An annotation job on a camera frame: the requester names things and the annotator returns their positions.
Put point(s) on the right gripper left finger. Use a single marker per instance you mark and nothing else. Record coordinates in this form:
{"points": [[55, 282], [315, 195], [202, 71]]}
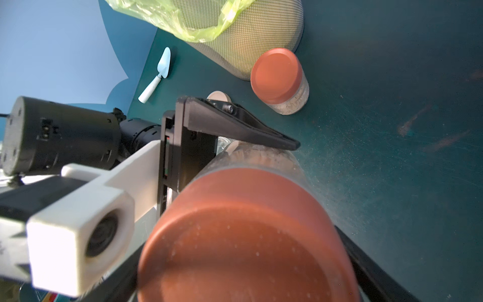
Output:
{"points": [[119, 286]]}

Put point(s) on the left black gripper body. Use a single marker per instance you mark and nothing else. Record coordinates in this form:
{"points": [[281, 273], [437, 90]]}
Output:
{"points": [[183, 155]]}

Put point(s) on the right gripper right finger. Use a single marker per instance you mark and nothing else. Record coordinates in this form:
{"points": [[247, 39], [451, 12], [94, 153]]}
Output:
{"points": [[373, 280]]}

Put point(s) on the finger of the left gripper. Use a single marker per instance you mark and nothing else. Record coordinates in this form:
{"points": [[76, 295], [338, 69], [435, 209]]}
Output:
{"points": [[230, 120]]}

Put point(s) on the brown-lid oatmeal jar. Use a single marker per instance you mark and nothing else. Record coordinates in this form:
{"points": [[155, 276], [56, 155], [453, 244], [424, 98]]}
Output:
{"points": [[246, 228], [278, 80]]}

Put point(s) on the beige-lid oatmeal jar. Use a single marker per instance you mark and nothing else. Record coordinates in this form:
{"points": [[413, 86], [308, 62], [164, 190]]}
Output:
{"points": [[222, 144]]}

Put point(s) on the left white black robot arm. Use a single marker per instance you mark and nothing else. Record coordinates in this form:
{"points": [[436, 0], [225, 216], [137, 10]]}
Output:
{"points": [[42, 137]]}

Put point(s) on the light blue spatula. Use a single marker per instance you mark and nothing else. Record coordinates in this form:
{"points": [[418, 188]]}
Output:
{"points": [[163, 68]]}

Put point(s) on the green plastic bin liner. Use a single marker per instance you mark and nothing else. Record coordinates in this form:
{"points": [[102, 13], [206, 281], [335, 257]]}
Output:
{"points": [[190, 21]]}

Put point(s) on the mesh waste bin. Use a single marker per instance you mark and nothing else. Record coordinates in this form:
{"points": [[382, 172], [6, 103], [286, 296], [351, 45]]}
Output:
{"points": [[263, 26]]}

